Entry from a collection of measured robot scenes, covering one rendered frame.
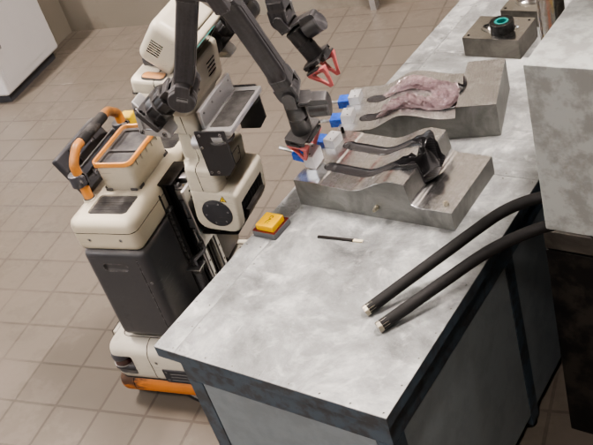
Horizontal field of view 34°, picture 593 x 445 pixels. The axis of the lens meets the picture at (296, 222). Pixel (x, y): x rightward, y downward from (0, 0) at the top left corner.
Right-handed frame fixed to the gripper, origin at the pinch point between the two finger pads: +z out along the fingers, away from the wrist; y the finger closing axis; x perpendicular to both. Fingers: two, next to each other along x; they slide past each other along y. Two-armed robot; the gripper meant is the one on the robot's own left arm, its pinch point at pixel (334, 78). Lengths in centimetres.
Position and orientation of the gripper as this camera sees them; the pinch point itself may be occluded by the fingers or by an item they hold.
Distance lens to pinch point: 297.4
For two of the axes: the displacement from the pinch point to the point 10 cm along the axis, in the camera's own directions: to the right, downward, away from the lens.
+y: 3.2, -6.4, 7.0
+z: 6.4, 6.9, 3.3
